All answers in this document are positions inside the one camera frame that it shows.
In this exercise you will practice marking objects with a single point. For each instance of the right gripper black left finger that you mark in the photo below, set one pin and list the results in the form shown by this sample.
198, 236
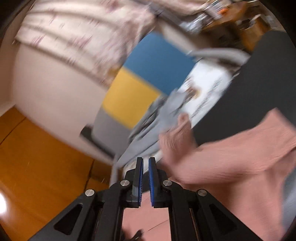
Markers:
98, 215

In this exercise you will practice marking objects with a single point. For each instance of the white printed garment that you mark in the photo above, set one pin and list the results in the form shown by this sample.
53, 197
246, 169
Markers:
205, 85

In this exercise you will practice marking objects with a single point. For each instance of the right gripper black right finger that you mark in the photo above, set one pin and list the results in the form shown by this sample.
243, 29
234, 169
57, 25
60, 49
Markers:
194, 215

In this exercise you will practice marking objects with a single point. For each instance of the grey yellow blue chair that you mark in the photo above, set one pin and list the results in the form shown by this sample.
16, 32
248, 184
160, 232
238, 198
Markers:
154, 68

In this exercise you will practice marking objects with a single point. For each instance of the light blue grey garment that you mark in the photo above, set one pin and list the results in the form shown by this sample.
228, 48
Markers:
161, 116

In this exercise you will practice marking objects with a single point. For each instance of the pink knit sweater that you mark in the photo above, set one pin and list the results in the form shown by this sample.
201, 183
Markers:
245, 172

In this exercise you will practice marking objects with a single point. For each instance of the pale floral curtain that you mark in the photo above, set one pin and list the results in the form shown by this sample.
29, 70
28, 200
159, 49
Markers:
96, 37

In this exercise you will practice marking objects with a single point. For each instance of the cluttered wooden desk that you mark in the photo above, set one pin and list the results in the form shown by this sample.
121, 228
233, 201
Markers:
241, 25

